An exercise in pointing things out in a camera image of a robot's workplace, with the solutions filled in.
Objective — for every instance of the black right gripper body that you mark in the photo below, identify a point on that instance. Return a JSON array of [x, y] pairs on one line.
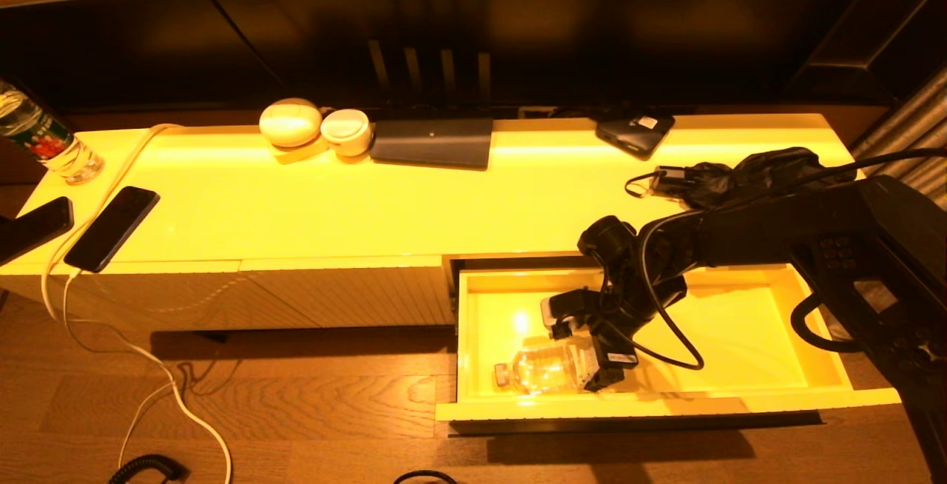
[[614, 343]]

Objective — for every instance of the clear bottle with white cap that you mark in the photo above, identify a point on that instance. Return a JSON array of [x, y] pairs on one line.
[[544, 369]]

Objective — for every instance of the cabinet drawer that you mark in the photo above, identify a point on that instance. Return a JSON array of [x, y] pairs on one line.
[[740, 336]]

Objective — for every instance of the black umbrella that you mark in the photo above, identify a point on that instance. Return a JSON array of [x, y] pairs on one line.
[[747, 177]]

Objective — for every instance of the cream ribbed cabinet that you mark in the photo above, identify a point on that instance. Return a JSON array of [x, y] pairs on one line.
[[333, 203]]

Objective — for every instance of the small black flat device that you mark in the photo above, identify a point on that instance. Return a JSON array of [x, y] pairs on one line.
[[632, 136]]

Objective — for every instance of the dark grey flat box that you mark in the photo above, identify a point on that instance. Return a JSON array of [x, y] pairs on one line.
[[433, 142]]

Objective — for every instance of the black flat television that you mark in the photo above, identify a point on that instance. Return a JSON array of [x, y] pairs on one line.
[[518, 40]]

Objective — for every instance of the white round lidded jar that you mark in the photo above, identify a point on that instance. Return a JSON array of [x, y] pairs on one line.
[[345, 132]]

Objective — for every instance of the grey curtain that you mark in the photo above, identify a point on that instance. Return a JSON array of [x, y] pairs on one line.
[[910, 136]]

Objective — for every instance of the white egg-shaped device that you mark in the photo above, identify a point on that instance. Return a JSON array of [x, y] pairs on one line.
[[290, 123]]

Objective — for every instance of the black cabinet foot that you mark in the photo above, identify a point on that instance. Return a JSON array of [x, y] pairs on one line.
[[213, 337]]

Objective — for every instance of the dark wooden shelf unit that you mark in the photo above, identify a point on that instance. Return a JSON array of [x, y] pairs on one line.
[[888, 32]]

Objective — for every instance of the black smartphone on charger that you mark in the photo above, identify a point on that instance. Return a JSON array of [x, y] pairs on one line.
[[111, 229]]

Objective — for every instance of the water bottle with green label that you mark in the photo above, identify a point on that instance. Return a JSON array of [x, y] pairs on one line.
[[50, 143]]

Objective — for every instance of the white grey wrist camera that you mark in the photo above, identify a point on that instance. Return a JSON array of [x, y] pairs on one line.
[[566, 310]]

